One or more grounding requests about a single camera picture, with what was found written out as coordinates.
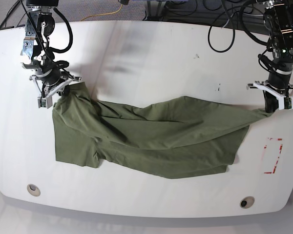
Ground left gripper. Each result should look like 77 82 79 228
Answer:
247 81 293 113

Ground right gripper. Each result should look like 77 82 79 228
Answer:
29 75 82 109

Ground green t-shirt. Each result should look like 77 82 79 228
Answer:
52 83 270 179

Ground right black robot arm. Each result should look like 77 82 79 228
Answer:
21 0 82 108

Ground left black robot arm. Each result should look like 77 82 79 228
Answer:
231 0 293 113

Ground red tape rectangle marking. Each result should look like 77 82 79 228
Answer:
261 138 283 175

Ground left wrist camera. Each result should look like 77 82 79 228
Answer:
284 97 293 110

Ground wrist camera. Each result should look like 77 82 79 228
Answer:
38 98 47 108
284 97 293 110

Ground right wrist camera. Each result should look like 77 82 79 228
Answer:
38 98 47 108

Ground right table cable grommet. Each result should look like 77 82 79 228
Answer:
240 196 255 209

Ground table cable grommet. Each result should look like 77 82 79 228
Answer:
27 184 41 197
240 196 255 209

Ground left table cable grommet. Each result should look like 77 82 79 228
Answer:
27 184 41 197

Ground yellow cable on floor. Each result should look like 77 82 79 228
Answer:
81 2 124 22

